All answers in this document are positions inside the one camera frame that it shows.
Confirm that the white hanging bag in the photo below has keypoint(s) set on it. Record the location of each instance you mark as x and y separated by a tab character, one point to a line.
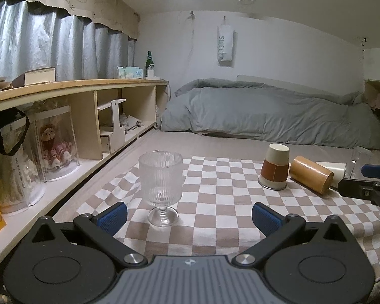
225	42

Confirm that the wooden cylinder cup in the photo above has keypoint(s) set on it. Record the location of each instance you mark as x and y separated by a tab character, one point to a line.
310	174

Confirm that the green glass bottle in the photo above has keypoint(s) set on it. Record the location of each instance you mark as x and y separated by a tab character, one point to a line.
149	65

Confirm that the wooden shelf unit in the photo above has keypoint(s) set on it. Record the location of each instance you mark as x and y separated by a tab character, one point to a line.
82	109

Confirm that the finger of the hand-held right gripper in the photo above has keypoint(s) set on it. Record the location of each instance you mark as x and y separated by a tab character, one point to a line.
375	171
356	189

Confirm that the tissue box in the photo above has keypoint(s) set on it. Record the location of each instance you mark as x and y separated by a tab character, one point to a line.
131	72

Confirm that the clear glass cup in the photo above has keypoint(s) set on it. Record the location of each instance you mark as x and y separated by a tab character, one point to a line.
357	158

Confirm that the wooden side shelf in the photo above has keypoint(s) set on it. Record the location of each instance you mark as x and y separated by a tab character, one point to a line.
378	85

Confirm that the grey duvet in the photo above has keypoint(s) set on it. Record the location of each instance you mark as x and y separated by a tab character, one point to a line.
256	110

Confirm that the clear case with doll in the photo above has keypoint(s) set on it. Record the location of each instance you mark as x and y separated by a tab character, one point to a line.
55	145

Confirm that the pink cloth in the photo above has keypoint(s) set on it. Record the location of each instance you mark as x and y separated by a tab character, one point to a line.
378	99

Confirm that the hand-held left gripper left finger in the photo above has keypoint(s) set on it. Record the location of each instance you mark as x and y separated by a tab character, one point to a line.
114	218

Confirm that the brown and cream cup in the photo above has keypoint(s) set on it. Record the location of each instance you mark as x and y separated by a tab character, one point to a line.
274	171

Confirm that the ribbed clear glass goblet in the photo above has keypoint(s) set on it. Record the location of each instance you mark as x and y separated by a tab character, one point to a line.
160	183

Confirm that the small wooden rack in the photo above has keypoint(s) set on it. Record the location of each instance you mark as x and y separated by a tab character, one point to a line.
117	123

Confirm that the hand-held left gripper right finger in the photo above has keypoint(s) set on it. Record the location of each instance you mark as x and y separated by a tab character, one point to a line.
266	219

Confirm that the wall hook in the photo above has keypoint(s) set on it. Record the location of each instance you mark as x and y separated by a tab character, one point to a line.
192	14

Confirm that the clear case with white flowers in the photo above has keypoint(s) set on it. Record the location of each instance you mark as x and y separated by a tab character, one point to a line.
15	177

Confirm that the grey cloth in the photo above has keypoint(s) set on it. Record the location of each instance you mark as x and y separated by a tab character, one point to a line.
131	122

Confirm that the grey curtain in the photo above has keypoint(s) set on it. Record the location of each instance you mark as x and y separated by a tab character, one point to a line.
66	47

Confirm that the small wooden drawer box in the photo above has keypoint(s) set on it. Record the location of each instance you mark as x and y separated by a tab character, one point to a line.
109	141

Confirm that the thick cream book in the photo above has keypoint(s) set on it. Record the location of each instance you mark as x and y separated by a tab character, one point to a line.
38	75

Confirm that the white paper cup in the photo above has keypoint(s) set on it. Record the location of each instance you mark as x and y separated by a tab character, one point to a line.
333	168

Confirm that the brown white checkered cloth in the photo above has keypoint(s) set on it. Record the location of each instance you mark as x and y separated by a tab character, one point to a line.
221	196

